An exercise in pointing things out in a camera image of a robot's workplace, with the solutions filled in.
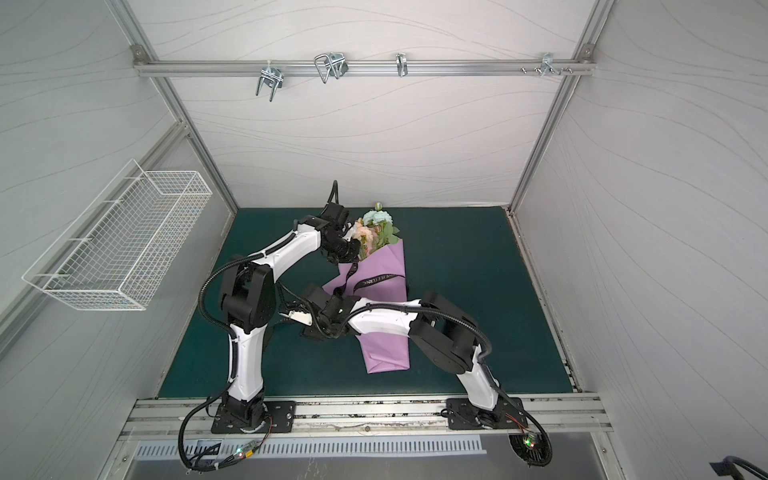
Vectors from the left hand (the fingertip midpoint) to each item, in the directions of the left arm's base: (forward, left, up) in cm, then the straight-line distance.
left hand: (364, 255), depth 96 cm
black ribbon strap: (-8, +5, -6) cm, 11 cm away
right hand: (-18, +14, -2) cm, 23 cm away
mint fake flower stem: (+16, -5, -2) cm, 17 cm away
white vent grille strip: (-53, +42, -8) cm, 68 cm away
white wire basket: (-18, +54, +23) cm, 62 cm away
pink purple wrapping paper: (-29, -7, -6) cm, 31 cm away
